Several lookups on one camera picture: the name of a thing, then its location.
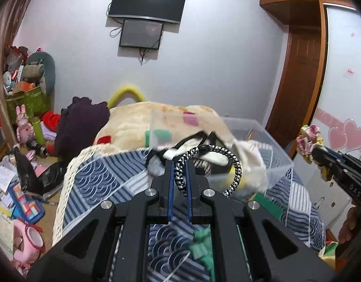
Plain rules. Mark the dark purple cloth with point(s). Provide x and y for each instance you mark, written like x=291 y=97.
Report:
x=80 y=123

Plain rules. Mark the flat green cloth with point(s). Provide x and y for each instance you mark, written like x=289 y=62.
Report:
x=267 y=207

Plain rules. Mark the green cardboard box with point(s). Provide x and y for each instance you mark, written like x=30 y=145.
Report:
x=30 y=102

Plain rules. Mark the black plastic bag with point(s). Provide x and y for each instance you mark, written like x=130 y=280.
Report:
x=29 y=176

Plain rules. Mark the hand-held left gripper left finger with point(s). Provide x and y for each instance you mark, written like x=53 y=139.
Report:
x=169 y=194

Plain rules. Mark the beige fleece blanket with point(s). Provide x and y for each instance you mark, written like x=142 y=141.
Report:
x=130 y=126

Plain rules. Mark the pink rabbit plush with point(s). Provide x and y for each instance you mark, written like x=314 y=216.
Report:
x=24 y=124

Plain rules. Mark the white bedside cabinet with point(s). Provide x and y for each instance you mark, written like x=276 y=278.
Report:
x=324 y=199

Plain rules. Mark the wooden wardrobe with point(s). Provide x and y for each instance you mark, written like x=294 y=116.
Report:
x=303 y=64

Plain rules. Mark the wall-mounted black television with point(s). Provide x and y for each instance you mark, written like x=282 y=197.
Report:
x=147 y=1

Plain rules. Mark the clear plastic storage box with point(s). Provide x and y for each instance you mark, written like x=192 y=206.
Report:
x=256 y=129

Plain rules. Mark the red cloth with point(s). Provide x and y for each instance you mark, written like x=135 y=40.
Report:
x=51 y=120

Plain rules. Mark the green fuzzy cloth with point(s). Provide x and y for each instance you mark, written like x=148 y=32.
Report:
x=201 y=248

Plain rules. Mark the small wall-mounted monitor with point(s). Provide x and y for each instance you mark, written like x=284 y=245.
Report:
x=141 y=33

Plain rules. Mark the pink toy pot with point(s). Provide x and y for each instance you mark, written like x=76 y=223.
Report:
x=29 y=241

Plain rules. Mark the brown curtain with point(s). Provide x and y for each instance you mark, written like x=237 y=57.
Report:
x=4 y=64

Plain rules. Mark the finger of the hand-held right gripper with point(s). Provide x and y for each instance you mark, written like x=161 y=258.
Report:
x=325 y=167
x=328 y=152

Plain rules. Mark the person's right hand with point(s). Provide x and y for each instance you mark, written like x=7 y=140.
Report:
x=348 y=226

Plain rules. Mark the blue striped bedspread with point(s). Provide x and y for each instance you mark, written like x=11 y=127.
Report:
x=110 y=176

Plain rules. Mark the grey plush pillow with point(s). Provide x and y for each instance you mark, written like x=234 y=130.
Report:
x=46 y=67

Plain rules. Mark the yellow foam tube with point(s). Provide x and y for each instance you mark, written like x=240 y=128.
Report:
x=128 y=89

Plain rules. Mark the white door with heart stickers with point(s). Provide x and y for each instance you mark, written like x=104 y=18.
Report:
x=344 y=94

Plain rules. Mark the white cloth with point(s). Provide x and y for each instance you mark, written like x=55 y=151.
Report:
x=250 y=158

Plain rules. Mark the floral fabric scrunchie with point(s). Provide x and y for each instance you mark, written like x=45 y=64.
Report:
x=309 y=141

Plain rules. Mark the colourful pencil case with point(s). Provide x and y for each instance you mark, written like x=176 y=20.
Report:
x=24 y=204

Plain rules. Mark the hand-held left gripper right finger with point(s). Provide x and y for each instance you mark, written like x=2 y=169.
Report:
x=189 y=199

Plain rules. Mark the green cylinder bottle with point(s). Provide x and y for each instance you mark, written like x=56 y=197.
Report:
x=38 y=132

